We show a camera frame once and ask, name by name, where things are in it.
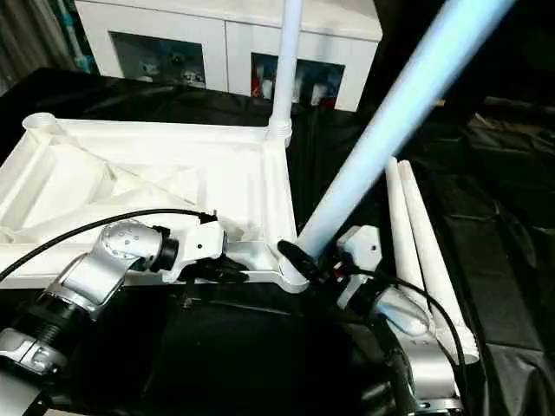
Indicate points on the white cabinet with glass doors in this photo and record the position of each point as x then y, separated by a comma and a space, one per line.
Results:
225, 34

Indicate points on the white plastic table leg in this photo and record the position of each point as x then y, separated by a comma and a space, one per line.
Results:
401, 225
287, 65
390, 121
427, 242

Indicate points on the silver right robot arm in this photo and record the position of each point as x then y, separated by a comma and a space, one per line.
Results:
425, 355

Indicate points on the black plastic mat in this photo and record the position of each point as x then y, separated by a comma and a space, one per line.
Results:
260, 346

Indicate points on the white plastic table top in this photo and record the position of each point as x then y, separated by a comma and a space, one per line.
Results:
152, 151

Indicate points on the dark cabinet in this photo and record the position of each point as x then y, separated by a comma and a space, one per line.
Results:
477, 43

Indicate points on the grey curtain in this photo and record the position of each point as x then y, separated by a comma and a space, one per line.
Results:
34, 34

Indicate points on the small white cup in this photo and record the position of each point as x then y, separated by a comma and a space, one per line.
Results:
319, 94

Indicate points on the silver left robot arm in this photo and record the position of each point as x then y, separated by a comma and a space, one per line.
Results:
95, 268

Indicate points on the red item in cabinet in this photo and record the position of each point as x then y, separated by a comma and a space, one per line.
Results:
260, 82

